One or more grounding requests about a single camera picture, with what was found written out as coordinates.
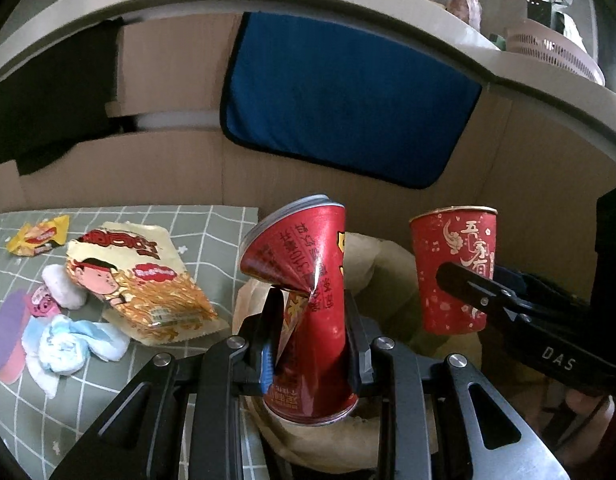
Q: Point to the yellow candy wrapper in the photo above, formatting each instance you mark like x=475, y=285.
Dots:
x=44, y=236

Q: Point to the orange capped bottle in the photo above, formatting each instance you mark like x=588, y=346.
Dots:
x=468, y=11

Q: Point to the crushed red soda can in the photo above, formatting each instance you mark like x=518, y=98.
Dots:
x=300, y=249

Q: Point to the black cloth panel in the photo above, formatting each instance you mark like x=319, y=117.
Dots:
x=59, y=98

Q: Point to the blue white wrapper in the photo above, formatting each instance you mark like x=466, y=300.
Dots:
x=59, y=346

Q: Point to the blue cloth panel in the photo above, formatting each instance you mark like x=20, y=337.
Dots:
x=339, y=97

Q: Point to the person's right hand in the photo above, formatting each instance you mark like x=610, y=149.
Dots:
x=577, y=426

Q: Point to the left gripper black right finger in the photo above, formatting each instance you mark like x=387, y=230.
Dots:
x=360, y=334

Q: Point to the orange snack chip bag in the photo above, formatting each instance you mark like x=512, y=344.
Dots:
x=149, y=294

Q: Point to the pink plastic basket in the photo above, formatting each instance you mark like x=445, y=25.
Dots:
x=532, y=39

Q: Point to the red paper cup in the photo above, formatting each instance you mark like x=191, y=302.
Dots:
x=453, y=245

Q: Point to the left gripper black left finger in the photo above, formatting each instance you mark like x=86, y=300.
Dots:
x=261, y=331

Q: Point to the purple pink heart sponge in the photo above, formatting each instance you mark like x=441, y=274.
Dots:
x=14, y=318

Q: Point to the brown cardboard backing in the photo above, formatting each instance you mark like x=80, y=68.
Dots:
x=541, y=176

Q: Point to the grey white countertop shelf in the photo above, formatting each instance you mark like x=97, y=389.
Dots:
x=581, y=105

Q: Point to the green grid tablecloth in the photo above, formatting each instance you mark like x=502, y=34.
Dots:
x=39, y=431

